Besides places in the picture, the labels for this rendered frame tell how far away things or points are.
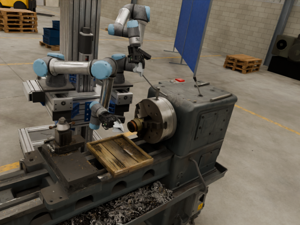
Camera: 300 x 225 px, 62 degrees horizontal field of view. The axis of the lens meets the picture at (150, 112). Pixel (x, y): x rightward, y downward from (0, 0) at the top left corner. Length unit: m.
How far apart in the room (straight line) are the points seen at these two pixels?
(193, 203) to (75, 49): 1.59
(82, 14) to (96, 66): 0.61
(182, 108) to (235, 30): 11.24
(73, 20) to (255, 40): 10.74
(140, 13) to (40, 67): 0.89
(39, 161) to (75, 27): 1.05
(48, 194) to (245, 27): 11.82
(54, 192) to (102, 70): 0.75
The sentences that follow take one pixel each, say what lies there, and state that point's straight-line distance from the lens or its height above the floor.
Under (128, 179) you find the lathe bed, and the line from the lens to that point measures 1.67.
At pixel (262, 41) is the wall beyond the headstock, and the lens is 12.16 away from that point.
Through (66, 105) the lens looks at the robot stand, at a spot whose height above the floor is 1.07.
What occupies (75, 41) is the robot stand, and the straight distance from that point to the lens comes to 2.12.
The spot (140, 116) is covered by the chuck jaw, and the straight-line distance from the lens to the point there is 1.69.
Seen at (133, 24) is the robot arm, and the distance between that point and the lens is 1.72.
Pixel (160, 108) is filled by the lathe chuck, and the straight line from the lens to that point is 1.63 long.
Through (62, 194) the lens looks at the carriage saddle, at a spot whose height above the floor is 0.90.
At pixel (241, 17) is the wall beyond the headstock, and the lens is 12.73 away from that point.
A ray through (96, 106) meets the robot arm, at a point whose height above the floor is 1.13.
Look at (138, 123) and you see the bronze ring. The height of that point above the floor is 1.10.
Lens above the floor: 1.85
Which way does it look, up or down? 24 degrees down
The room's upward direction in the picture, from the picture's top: 9 degrees clockwise
